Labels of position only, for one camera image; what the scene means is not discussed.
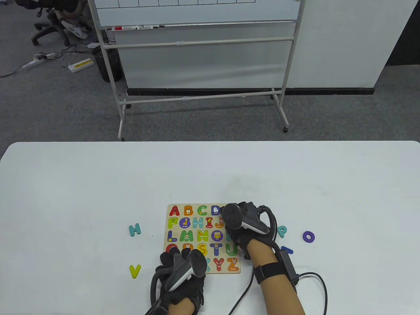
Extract person's left hand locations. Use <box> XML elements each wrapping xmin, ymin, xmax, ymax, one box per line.
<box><xmin>151</xmin><ymin>248</ymin><xmax>207</xmax><ymax>308</ymax></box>

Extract person's right hand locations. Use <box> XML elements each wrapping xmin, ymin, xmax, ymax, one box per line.
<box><xmin>223</xmin><ymin>226</ymin><xmax>276</xmax><ymax>261</ymax></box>

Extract wooden alphabet puzzle board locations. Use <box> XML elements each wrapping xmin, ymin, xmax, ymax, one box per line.
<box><xmin>163</xmin><ymin>203</ymin><xmax>242</xmax><ymax>274</ymax></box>

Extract person's left forearm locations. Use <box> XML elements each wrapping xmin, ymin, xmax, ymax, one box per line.
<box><xmin>166</xmin><ymin>297</ymin><xmax>196</xmax><ymax>315</ymax></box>

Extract person's right forearm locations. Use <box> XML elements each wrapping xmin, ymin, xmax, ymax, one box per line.
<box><xmin>246</xmin><ymin>238</ymin><xmax>307</xmax><ymax>315</ymax></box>

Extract grey black right hand controller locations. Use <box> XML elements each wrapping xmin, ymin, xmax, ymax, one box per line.
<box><xmin>220</xmin><ymin>202</ymin><xmax>270</xmax><ymax>235</ymax></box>

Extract grey black hand controller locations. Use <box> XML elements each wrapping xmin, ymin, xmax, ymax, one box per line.
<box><xmin>220</xmin><ymin>202</ymin><xmax>270</xmax><ymax>235</ymax></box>
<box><xmin>164</xmin><ymin>249</ymin><xmax>208</xmax><ymax>292</ymax></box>

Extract grey black left hand controller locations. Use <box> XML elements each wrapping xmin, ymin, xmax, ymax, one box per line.
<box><xmin>164</xmin><ymin>249</ymin><xmax>208</xmax><ymax>292</ymax></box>

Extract black waste bin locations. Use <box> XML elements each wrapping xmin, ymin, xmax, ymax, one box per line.
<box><xmin>92</xmin><ymin>45</ymin><xmax>123</xmax><ymax>83</ymax></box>

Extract whiteboard on wheeled stand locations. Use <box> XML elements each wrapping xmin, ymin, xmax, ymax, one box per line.
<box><xmin>86</xmin><ymin>0</ymin><xmax>306</xmax><ymax>141</ymax></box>

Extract yellow and white box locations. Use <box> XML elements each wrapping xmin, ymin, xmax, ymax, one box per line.
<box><xmin>68</xmin><ymin>58</ymin><xmax>95</xmax><ymax>73</ymax></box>

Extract white power strip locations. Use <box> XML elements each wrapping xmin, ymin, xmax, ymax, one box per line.
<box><xmin>22</xmin><ymin>52</ymin><xmax>56</xmax><ymax>69</ymax></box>

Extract black office chair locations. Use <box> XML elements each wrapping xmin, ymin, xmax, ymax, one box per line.
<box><xmin>15</xmin><ymin>0</ymin><xmax>93</xmax><ymax>46</ymax></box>

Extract black right glove cable loop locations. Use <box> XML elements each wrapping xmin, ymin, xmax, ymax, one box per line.
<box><xmin>258</xmin><ymin>205</ymin><xmax>281</xmax><ymax>250</ymax></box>

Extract black glove cable loop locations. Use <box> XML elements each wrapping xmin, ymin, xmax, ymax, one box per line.
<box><xmin>144</xmin><ymin>266</ymin><xmax>166</xmax><ymax>315</ymax></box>
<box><xmin>258</xmin><ymin>205</ymin><xmax>281</xmax><ymax>250</ymax></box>

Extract black left glove cable loop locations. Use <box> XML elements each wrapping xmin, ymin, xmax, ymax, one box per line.
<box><xmin>144</xmin><ymin>266</ymin><xmax>166</xmax><ymax>315</ymax></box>

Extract black wrist strap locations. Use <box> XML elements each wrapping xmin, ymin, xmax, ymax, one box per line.
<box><xmin>253</xmin><ymin>262</ymin><xmax>284</xmax><ymax>284</ymax></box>

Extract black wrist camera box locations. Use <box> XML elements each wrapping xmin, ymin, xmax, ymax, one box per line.
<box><xmin>279</xmin><ymin>249</ymin><xmax>300</xmax><ymax>286</ymax></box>

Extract long black camera cable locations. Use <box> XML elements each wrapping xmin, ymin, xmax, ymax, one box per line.
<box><xmin>228</xmin><ymin>267</ymin><xmax>328</xmax><ymax>315</ymax></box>

